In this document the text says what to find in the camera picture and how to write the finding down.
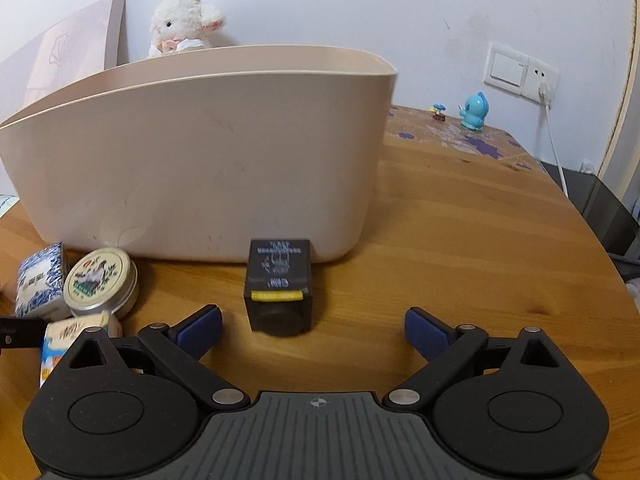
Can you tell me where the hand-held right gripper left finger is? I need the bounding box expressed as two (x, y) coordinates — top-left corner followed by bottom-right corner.
(64, 304), (253, 412)

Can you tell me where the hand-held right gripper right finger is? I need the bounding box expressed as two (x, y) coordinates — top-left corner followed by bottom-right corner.
(382, 306), (568, 413)

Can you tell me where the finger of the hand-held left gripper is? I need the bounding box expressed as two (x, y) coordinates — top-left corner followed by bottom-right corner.
(0, 316), (45, 351)

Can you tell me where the small black box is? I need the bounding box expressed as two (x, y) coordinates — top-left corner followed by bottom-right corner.
(243, 239), (314, 336)

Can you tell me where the beige plastic storage bin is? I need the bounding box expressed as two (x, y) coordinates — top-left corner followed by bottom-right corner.
(0, 44), (399, 265)

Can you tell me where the orange white small carton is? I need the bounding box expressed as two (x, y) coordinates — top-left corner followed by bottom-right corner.
(39, 310), (123, 390)

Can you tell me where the blue white patterned box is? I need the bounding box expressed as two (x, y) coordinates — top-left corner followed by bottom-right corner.
(15, 242), (71, 320)

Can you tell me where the round metal tin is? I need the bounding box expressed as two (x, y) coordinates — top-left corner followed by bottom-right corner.
(63, 248), (140, 320)

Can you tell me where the purple flowered table mat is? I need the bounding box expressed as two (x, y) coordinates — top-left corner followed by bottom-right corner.
(382, 105), (548, 173)

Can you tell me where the blue duck figurine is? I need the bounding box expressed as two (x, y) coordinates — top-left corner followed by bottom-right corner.
(459, 91), (487, 132)

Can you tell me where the pink flat box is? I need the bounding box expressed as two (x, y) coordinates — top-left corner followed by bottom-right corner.
(0, 0), (127, 111)

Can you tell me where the white plush lamb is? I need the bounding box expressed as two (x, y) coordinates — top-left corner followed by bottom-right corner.
(148, 0), (227, 59)

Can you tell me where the white plug with cable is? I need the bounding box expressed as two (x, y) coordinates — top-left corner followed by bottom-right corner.
(537, 82), (571, 196)

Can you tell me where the white wall switch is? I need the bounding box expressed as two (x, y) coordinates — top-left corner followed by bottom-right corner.
(484, 41), (530, 95)

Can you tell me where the white wall socket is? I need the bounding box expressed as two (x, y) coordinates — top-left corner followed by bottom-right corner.
(522, 57), (560, 103)

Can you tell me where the curved wooden frame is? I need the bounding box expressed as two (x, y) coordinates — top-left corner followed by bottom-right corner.
(597, 0), (640, 181)

